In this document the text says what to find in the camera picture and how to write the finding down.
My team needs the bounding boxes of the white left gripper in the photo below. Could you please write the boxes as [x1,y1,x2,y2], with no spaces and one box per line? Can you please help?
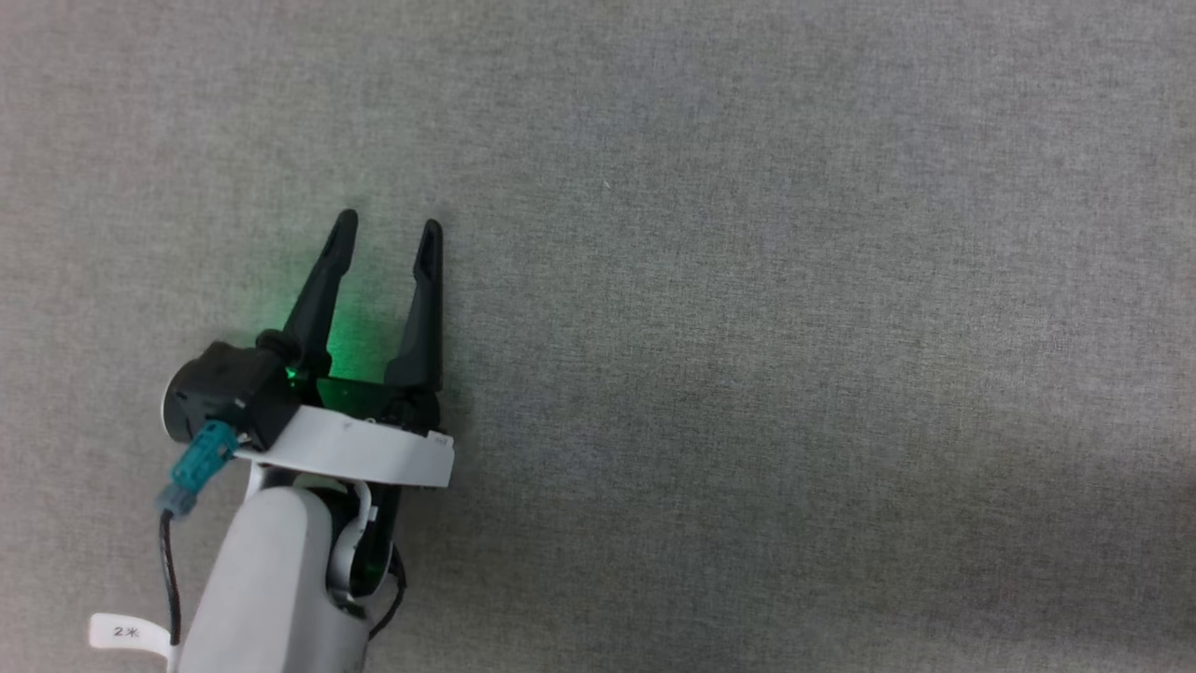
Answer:
[233,208,457,604]

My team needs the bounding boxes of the black cable with teal plug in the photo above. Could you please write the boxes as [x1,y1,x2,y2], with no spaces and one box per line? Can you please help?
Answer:
[153,420,242,673]

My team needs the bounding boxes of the thin black looped cable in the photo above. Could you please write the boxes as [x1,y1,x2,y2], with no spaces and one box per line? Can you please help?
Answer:
[366,544,409,644]

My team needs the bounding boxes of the white cable label tag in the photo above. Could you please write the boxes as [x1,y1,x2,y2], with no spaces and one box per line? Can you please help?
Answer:
[88,611,175,661]

